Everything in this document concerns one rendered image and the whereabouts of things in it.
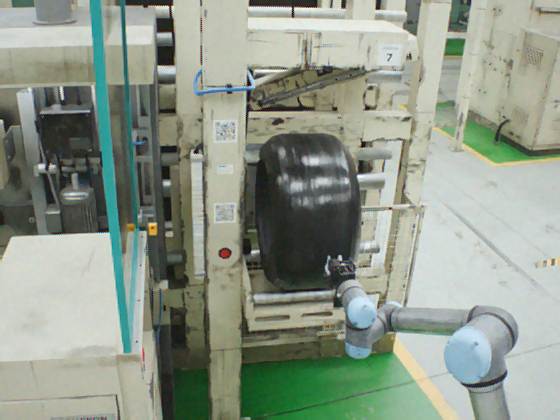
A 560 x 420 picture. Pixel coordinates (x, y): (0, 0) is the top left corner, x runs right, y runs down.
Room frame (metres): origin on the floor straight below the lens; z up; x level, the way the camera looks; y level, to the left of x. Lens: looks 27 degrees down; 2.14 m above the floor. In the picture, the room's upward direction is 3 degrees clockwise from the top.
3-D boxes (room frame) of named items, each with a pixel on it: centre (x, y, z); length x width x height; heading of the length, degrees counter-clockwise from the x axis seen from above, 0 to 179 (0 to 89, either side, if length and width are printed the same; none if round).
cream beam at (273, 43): (2.18, -0.11, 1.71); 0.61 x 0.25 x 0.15; 102
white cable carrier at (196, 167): (1.75, 0.27, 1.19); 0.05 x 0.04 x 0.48; 12
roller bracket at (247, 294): (1.83, 0.12, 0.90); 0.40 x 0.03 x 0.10; 12
